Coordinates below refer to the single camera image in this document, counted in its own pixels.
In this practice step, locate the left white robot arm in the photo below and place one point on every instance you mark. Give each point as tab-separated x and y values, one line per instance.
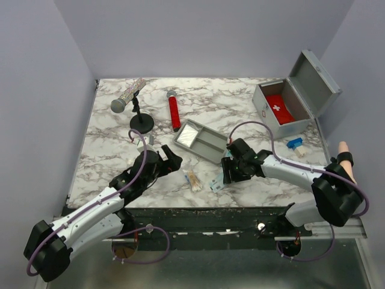
51	246

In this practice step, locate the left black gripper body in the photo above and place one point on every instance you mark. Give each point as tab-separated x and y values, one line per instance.
163	167

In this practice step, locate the white gauze pack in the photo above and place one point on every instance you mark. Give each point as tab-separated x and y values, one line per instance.
187	135

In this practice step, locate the red glitter microphone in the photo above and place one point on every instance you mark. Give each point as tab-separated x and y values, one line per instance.
174	111

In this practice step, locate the black mounting rail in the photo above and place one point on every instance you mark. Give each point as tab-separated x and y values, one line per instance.
199	229

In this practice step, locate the grey metal case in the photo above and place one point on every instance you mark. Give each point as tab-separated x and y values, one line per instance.
306	93

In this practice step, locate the red first aid pouch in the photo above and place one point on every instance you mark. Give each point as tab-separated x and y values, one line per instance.
279	109

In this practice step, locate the silver glitter microphone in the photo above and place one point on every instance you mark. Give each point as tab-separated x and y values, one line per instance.
118	105

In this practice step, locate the blue white bandage packets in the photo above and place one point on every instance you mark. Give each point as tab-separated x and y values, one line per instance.
217	184

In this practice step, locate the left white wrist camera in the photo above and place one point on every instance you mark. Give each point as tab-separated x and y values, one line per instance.
149	141

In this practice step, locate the blue white small box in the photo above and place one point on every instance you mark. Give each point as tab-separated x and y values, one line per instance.
297	146

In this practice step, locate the cotton swab pack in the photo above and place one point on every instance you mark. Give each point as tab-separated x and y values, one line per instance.
193	180

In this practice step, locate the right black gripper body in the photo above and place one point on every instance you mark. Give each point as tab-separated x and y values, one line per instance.
237	171

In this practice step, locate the grey plastic tray insert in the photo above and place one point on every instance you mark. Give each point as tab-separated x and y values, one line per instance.
209	144

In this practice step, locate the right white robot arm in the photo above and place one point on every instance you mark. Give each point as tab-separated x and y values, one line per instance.
335	195

